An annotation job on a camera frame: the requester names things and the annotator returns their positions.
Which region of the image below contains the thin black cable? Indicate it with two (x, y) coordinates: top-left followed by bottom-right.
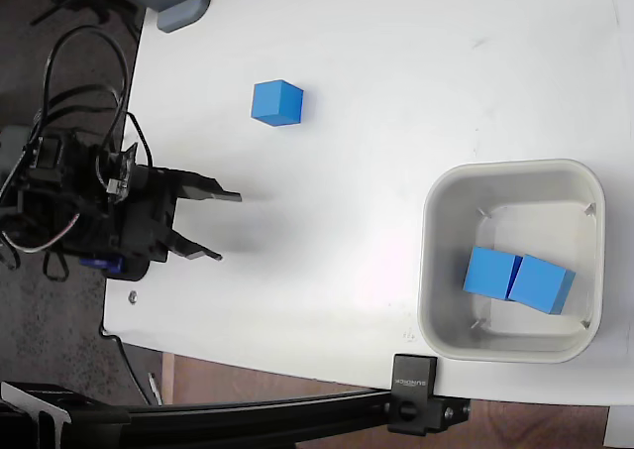
(124, 111), (155, 168)

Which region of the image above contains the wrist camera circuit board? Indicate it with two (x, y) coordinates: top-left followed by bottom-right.
(105, 143), (141, 205)

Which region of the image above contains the white square bin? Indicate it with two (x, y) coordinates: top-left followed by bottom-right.
(417, 159), (607, 365)

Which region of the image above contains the blue-gray stand base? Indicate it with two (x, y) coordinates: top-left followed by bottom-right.
(112, 0), (215, 34)

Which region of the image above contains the white and red wire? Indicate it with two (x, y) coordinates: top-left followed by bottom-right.
(0, 213), (81, 255)

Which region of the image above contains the black cable under table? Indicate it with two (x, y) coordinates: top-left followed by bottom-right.
(101, 330), (151, 406)

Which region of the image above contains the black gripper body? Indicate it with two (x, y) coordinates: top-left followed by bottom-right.
(109, 165), (180, 265)

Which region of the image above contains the blue cube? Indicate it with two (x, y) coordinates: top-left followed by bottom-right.
(507, 254), (578, 316)
(463, 246), (524, 302)
(250, 78), (305, 128)

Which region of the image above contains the black table clamp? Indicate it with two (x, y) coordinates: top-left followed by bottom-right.
(386, 353), (473, 438)

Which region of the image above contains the flat black cable pair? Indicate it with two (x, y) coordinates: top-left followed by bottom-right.
(43, 84), (131, 123)

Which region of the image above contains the thick black cable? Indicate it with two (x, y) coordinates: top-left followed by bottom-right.
(41, 24), (131, 149)

